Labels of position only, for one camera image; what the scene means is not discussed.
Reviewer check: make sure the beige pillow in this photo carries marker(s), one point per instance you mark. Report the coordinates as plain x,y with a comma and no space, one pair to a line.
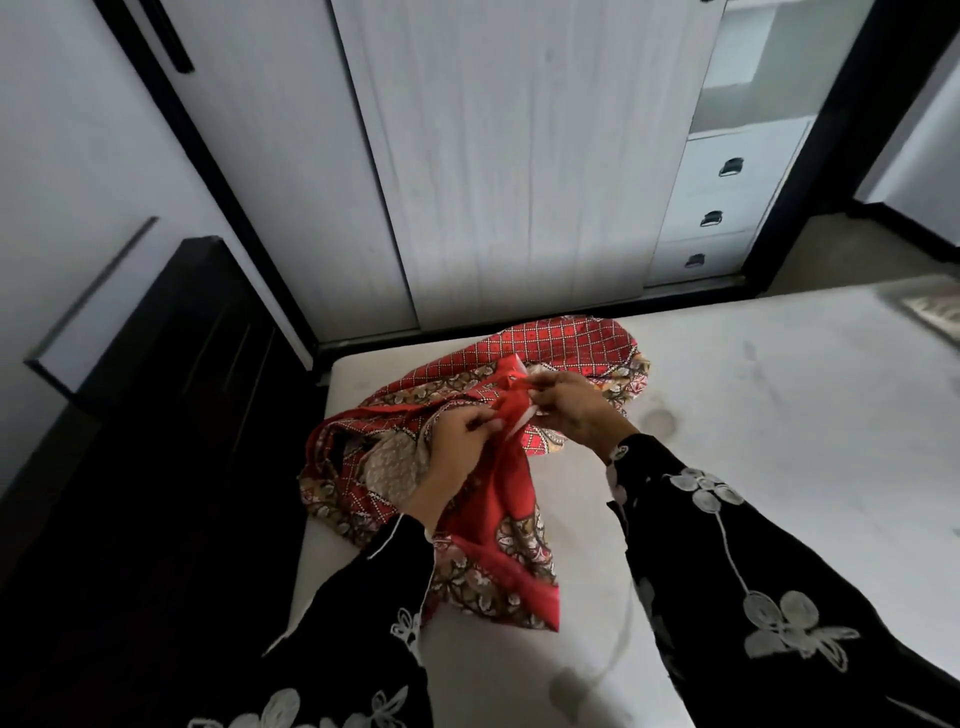
937,315

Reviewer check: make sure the person's right forearm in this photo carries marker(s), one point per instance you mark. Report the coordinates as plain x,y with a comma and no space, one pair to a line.
619,441

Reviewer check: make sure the person's left hand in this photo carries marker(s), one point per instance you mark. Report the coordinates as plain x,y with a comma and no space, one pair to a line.
457,450

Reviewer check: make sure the white wardrobe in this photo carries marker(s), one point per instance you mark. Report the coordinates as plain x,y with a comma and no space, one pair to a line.
525,150

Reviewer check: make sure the black floral blouse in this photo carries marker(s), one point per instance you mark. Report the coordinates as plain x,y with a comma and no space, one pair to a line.
712,600

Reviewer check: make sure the black recessed door pull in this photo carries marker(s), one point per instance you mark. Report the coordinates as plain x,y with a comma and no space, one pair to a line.
166,37

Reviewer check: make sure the person's right hand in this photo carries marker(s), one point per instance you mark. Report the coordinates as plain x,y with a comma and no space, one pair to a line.
577,409

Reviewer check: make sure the dark wooden bed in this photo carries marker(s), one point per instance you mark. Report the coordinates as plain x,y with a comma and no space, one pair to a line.
150,487

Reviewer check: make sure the white board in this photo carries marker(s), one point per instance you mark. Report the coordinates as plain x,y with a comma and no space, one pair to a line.
97,315

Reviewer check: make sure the red patterned bedsheet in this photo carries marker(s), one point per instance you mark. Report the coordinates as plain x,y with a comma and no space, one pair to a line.
570,345

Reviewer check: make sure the white mattress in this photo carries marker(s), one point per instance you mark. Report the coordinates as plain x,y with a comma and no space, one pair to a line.
787,450

